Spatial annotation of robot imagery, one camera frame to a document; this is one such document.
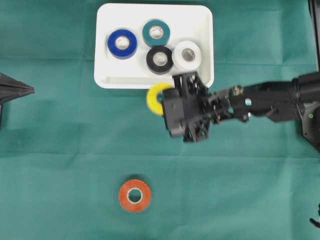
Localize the black tape roll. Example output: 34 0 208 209
146 45 173 75

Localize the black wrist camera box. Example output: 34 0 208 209
161 88 186 138

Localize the teal green tape roll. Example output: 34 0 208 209
142 19 171 48

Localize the white plastic tray case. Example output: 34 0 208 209
93 3 215 89

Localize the blue tape roll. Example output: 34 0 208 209
107 29 138 60

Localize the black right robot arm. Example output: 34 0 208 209
166 71 320 148

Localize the yellow tape roll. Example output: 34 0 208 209
146 83 173 116

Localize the white tape roll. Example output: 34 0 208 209
171 40 202 72

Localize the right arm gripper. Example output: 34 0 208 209
172 72 234 143

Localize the red orange tape roll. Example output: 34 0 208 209
118 179 152 213

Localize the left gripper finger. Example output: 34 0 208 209
0 73 34 91
0 90 35 104

